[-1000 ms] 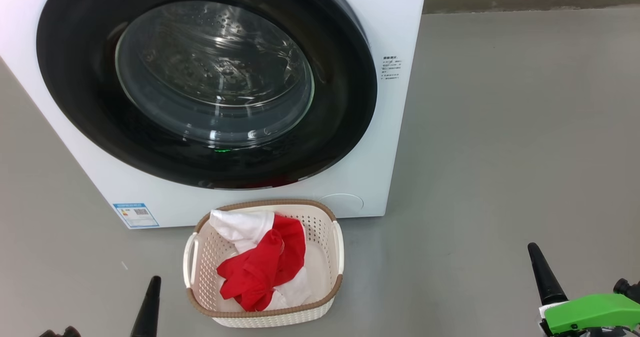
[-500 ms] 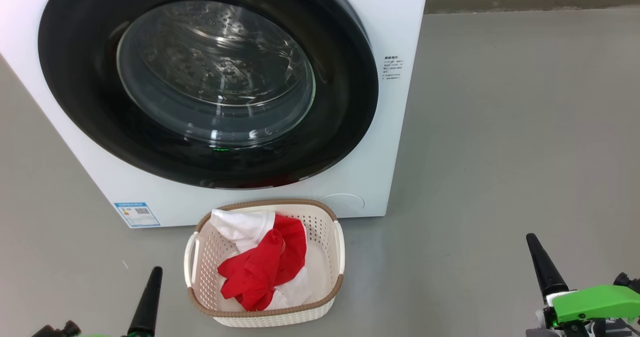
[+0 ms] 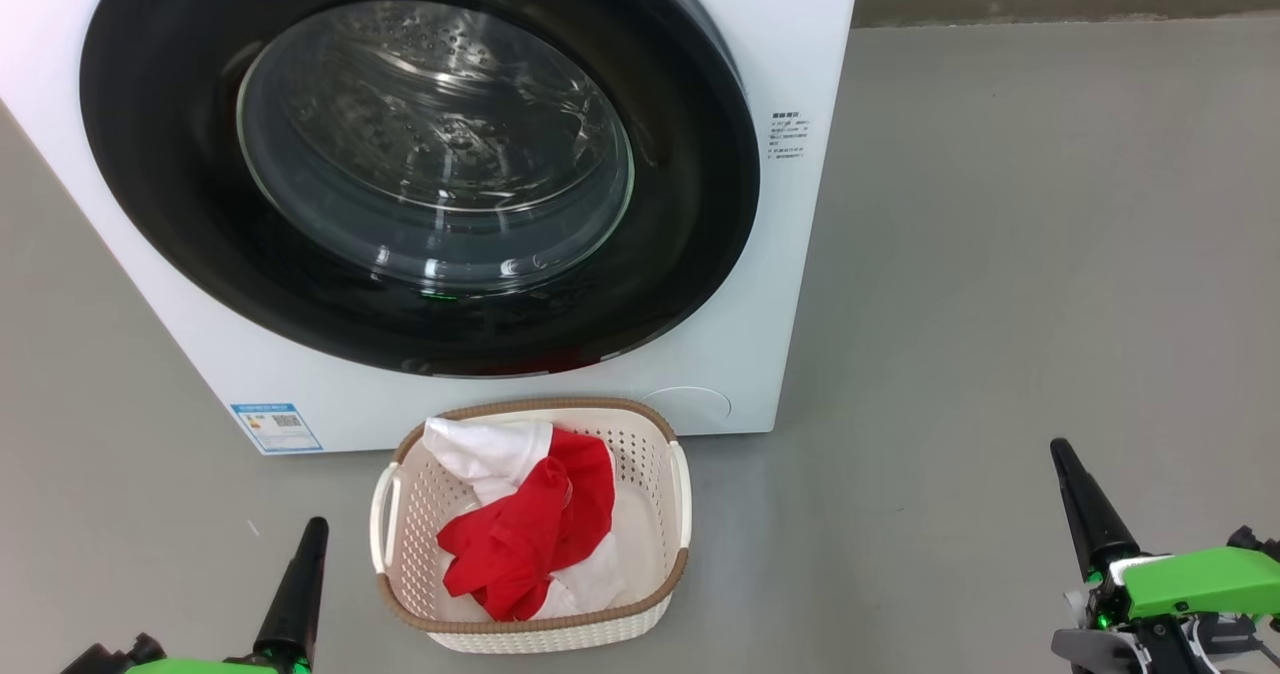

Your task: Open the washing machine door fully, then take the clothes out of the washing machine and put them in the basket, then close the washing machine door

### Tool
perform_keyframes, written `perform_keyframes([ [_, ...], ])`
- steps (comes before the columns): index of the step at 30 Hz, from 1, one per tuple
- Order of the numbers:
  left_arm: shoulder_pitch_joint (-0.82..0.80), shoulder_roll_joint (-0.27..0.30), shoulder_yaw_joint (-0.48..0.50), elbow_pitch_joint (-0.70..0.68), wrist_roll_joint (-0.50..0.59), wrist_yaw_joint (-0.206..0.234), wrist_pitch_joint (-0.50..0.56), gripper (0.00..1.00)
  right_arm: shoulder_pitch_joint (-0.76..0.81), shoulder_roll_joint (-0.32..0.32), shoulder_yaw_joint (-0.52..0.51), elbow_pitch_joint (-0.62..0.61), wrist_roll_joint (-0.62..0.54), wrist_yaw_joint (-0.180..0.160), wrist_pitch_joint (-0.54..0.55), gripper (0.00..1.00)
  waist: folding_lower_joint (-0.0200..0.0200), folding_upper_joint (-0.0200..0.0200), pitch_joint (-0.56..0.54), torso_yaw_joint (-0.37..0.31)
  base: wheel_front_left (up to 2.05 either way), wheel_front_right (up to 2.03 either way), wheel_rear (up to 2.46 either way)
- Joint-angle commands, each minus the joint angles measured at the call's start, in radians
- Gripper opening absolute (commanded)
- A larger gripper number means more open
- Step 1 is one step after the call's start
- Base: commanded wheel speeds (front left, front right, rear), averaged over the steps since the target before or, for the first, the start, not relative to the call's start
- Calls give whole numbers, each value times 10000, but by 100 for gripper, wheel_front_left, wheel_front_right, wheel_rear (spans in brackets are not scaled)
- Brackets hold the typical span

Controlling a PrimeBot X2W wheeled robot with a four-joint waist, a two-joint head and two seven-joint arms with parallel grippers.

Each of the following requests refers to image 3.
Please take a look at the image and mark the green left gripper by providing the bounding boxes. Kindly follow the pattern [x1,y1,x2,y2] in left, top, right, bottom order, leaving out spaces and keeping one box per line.
[124,516,330,674]

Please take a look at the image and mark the cream perforated laundry basket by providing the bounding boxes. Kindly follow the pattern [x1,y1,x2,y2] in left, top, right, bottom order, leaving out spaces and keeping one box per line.
[367,396,694,655]

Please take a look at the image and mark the blue energy label sticker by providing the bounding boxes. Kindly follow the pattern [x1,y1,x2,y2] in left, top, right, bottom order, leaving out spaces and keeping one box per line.
[229,401,324,454]

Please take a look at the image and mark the white front-load washing machine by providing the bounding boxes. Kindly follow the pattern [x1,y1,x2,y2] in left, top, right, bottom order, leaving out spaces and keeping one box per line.
[0,0,864,456]

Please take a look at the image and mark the red and white garment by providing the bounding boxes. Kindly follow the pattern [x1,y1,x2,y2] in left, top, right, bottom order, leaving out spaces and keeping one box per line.
[422,416,630,624]

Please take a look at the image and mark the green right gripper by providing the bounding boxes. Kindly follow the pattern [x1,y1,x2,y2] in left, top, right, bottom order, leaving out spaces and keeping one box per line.
[1049,438,1280,674]

